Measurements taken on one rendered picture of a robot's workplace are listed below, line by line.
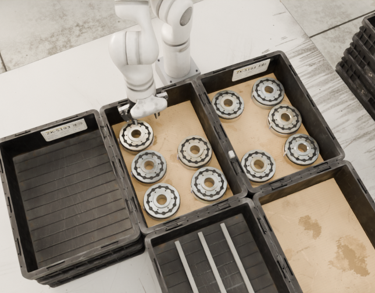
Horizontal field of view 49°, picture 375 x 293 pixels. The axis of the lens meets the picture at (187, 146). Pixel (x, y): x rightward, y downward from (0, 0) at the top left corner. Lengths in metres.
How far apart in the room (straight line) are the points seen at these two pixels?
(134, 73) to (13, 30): 1.88
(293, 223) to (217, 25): 0.85
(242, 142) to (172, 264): 0.42
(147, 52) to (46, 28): 1.87
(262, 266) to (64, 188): 0.60
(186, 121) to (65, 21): 1.58
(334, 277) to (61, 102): 1.04
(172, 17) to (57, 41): 1.51
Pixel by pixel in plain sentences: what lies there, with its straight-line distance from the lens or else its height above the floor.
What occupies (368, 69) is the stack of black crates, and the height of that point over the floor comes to 0.41.
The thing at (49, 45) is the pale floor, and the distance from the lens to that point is 2.62.
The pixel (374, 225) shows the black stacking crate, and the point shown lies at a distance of 1.21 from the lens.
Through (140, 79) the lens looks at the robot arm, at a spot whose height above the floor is 1.18.
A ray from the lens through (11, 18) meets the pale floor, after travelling 2.83.
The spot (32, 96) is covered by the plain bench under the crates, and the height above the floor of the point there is 0.70.
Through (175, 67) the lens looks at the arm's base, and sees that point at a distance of 1.38.
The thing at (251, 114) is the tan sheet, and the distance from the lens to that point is 1.31.
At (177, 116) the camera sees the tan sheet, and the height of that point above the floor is 0.83.
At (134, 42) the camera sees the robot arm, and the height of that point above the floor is 1.29.
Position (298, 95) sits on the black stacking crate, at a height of 0.90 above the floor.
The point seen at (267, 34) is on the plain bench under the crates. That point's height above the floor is 0.70.
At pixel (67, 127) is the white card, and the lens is 1.23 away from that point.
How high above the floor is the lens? 1.95
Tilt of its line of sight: 65 degrees down
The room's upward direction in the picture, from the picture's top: 3 degrees clockwise
